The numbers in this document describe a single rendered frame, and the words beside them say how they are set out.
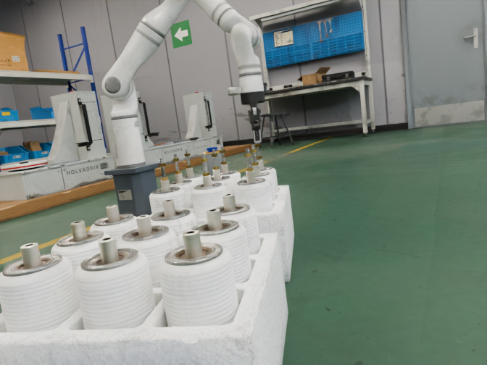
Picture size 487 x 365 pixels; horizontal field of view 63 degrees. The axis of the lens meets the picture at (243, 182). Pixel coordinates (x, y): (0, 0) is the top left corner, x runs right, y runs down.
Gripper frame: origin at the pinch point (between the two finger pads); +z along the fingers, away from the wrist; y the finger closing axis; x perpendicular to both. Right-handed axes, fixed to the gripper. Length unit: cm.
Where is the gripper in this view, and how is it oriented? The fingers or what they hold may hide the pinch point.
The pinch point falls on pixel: (256, 137)
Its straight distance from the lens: 127.5
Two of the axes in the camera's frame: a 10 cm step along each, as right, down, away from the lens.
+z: 1.2, 9.8, 1.5
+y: 0.0, -1.5, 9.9
